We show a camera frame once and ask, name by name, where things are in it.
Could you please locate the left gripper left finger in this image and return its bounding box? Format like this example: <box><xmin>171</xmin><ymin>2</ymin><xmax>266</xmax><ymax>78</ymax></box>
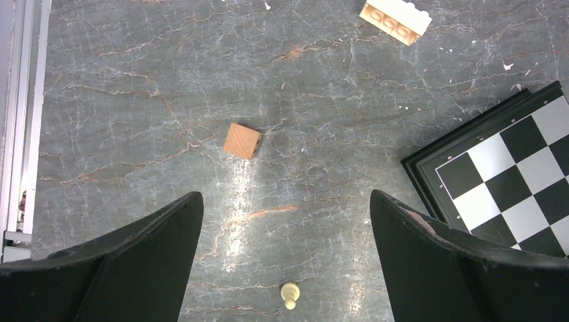
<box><xmin>1</xmin><ymin>192</ymin><xmax>204</xmax><ymax>321</ymax></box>

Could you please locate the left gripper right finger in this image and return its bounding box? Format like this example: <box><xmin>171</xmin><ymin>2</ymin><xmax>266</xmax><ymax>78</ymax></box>
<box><xmin>370</xmin><ymin>190</ymin><xmax>568</xmax><ymax>321</ymax></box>

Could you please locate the black white chessboard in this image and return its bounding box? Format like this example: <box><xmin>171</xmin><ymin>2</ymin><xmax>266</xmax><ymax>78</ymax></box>
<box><xmin>402</xmin><ymin>81</ymin><xmax>568</xmax><ymax>258</ymax></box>

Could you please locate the cream chess pawn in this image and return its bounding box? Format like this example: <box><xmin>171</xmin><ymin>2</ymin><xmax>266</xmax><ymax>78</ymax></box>
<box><xmin>280</xmin><ymin>282</ymin><xmax>301</xmax><ymax>310</ymax></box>

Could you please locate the brown wooden cube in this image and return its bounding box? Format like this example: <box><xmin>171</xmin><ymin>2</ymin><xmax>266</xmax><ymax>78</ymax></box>
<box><xmin>223</xmin><ymin>123</ymin><xmax>262</xmax><ymax>160</ymax></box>

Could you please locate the white lego brick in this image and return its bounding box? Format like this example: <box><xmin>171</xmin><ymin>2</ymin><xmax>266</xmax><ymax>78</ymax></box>
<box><xmin>359</xmin><ymin>0</ymin><xmax>432</xmax><ymax>46</ymax></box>

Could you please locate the aluminium frame rail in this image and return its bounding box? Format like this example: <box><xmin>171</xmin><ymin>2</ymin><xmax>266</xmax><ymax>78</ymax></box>
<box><xmin>1</xmin><ymin>1</ymin><xmax>52</xmax><ymax>262</ymax></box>

